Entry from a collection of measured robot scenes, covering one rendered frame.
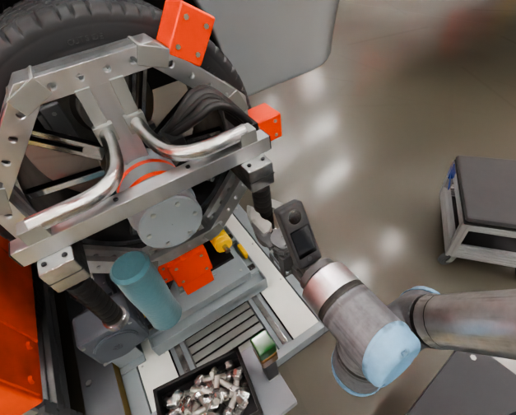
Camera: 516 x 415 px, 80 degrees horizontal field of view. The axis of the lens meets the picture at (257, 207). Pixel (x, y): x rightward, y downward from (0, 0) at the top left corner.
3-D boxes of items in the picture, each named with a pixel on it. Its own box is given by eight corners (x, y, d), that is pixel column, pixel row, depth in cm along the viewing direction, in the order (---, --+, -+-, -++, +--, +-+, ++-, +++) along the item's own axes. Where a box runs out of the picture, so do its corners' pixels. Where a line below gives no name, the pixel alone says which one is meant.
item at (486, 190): (532, 287, 128) (585, 237, 104) (435, 269, 139) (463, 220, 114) (510, 212, 155) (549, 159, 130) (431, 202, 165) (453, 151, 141)
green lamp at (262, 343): (267, 334, 66) (265, 327, 63) (277, 351, 63) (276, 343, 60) (251, 345, 65) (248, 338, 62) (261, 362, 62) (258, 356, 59)
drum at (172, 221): (178, 179, 80) (159, 133, 70) (213, 230, 67) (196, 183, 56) (125, 203, 76) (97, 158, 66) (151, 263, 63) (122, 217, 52)
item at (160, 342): (229, 235, 155) (225, 223, 148) (268, 288, 133) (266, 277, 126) (134, 287, 141) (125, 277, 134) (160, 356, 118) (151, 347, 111)
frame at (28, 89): (253, 200, 100) (219, 8, 61) (264, 212, 96) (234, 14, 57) (86, 287, 84) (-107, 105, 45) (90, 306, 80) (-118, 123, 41)
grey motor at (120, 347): (137, 277, 145) (102, 230, 120) (168, 355, 118) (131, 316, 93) (99, 297, 140) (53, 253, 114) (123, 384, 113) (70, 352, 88)
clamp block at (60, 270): (82, 239, 53) (64, 219, 49) (92, 277, 47) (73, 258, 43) (52, 254, 51) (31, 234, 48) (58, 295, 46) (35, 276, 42)
